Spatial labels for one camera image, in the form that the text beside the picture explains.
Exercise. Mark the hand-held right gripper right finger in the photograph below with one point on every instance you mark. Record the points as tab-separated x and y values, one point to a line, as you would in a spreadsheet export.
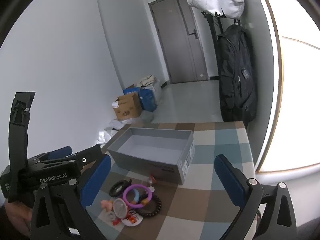
230	180

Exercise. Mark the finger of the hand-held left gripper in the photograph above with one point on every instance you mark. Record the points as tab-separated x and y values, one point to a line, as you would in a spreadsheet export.
91	153
61	151

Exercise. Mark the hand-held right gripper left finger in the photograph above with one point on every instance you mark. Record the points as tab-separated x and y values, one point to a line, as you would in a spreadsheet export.
96	180

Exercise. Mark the pink and yellow toy charm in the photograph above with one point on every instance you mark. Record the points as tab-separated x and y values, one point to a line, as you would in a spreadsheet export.
107	204

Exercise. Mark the grey cardboard box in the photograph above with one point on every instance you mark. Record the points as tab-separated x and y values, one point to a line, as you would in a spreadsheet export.
150	145

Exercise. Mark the person's left hand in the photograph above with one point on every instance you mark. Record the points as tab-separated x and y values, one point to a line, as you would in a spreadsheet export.
15	215

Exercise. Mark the white plastic bag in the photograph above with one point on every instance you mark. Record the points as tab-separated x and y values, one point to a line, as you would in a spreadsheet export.
112	130

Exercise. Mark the checkered tablecloth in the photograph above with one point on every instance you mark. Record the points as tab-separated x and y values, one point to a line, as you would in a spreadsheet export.
212	140

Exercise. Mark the small pink charm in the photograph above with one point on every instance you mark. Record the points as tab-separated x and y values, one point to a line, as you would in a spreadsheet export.
151	180

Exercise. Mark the round white printed card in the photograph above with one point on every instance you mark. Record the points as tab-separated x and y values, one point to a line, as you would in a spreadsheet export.
133	221

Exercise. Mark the brown cardboard box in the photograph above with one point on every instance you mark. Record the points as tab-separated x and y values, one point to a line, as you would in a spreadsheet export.
127	107

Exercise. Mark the blue cardboard box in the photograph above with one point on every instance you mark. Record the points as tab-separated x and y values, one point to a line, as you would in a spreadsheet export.
147	100

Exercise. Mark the beige cloth bag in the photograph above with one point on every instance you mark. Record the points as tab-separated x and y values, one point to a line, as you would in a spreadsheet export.
146	81

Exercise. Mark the black backpack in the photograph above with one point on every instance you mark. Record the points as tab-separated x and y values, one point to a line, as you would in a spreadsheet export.
235	75

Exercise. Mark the bright window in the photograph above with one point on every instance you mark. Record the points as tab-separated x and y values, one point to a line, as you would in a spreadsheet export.
295	92

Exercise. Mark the grey door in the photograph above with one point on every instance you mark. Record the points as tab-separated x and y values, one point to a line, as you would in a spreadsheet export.
175	42

